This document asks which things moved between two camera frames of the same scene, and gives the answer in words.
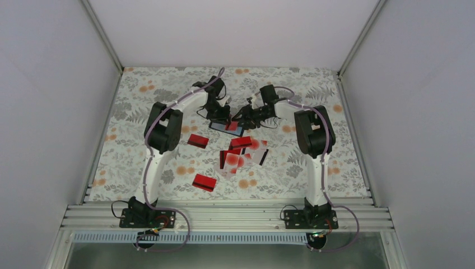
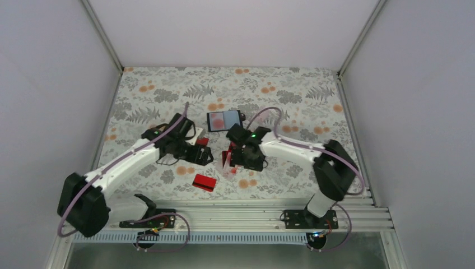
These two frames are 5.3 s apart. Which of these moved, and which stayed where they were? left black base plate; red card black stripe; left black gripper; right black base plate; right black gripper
Moved: right black gripper; left black gripper
Stayed: left black base plate; right black base plate; red card black stripe
